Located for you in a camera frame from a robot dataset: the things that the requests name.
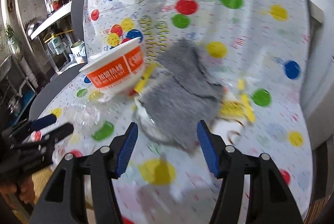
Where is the orange white paper bowl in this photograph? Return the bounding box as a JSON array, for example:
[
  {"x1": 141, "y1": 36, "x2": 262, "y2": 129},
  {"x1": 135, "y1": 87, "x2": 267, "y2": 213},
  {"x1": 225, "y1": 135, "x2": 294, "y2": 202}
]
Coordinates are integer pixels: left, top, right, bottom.
[{"x1": 80, "y1": 37, "x2": 145, "y2": 95}]

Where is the white patterned mug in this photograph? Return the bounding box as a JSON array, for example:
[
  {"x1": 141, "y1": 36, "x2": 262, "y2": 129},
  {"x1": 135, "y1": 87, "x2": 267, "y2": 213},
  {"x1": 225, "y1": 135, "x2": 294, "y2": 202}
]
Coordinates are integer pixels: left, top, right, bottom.
[{"x1": 70, "y1": 40, "x2": 87, "y2": 64}]

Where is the brown white paper wrapper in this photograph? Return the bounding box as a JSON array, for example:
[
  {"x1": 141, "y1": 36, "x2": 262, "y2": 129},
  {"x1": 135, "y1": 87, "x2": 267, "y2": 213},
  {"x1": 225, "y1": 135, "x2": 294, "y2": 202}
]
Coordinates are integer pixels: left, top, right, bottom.
[{"x1": 211, "y1": 119, "x2": 246, "y2": 146}]

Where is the grey refrigerator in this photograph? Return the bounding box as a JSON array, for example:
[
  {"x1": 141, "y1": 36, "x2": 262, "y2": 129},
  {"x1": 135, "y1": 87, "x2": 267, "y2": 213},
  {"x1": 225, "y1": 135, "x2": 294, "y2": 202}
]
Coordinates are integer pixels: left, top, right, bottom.
[{"x1": 301, "y1": 0, "x2": 333, "y2": 149}]

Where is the balloon print tablecloth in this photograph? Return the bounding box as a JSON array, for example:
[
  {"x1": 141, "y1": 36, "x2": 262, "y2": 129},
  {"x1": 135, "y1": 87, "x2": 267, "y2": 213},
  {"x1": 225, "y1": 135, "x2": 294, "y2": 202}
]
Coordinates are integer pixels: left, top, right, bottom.
[{"x1": 51, "y1": 0, "x2": 312, "y2": 223}]

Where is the white kitchen shelf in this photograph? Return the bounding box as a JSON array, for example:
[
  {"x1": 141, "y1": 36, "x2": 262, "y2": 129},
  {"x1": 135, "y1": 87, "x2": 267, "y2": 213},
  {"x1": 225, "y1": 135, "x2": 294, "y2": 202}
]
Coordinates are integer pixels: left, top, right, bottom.
[{"x1": 29, "y1": 1, "x2": 72, "y2": 40}]

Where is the grey fluffy cloth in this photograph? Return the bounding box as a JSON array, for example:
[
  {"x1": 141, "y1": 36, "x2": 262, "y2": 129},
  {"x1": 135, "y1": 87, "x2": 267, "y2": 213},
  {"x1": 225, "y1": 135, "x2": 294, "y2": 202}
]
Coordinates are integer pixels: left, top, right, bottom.
[{"x1": 139, "y1": 39, "x2": 224, "y2": 151}]

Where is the yellow clear snack wrapper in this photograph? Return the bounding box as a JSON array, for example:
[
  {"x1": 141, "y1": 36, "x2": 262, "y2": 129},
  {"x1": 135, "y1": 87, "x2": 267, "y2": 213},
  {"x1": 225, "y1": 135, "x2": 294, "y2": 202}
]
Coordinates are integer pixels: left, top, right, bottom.
[{"x1": 219, "y1": 79, "x2": 256, "y2": 125}]

